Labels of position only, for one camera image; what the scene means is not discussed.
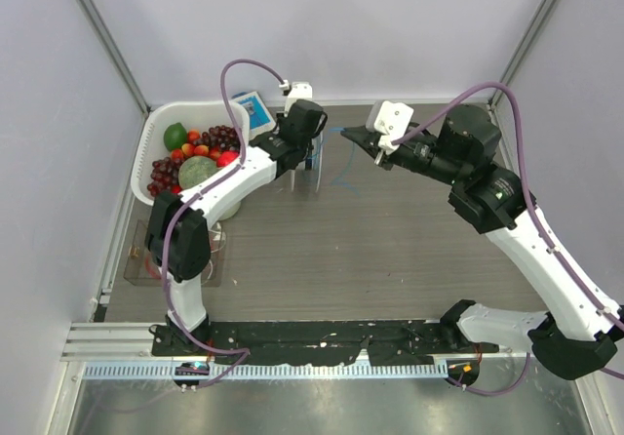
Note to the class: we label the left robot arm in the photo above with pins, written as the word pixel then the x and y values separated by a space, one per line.
pixel 178 229

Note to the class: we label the green melon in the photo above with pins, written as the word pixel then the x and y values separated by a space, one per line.
pixel 195 171

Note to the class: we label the blue white box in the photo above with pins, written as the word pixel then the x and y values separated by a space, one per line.
pixel 261 120

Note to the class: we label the dark grape bunch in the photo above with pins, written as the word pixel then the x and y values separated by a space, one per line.
pixel 221 138
pixel 164 176

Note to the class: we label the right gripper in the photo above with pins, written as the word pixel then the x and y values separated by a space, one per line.
pixel 369 140

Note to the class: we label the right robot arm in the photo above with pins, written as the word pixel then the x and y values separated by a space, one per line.
pixel 572 337

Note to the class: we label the white plastic basket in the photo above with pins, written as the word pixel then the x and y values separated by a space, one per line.
pixel 193 115

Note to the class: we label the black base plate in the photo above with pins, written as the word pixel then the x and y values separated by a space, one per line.
pixel 334 343

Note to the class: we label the aluminium rail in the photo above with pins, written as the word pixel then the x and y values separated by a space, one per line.
pixel 107 342

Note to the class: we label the green lime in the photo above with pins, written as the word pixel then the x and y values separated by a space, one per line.
pixel 175 136

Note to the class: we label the red apple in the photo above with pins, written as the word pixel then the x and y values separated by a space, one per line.
pixel 226 158

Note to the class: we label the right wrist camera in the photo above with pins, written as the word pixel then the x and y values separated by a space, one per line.
pixel 389 117

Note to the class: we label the white slotted cable duct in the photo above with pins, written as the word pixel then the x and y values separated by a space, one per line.
pixel 179 370

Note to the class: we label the clear plastic tray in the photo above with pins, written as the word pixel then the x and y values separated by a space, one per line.
pixel 140 269

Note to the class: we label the dark grape bunch lower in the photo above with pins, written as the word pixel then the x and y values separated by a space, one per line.
pixel 164 176

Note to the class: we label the dark grape bunch upper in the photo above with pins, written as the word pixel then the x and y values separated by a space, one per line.
pixel 221 138

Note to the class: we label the white cable spool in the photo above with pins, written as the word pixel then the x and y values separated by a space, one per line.
pixel 307 176

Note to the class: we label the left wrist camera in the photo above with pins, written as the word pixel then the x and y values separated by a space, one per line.
pixel 296 91

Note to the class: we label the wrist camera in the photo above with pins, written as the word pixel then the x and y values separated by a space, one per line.
pixel 389 117
pixel 296 91

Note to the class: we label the small peach fruits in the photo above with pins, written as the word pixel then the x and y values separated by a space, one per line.
pixel 196 144

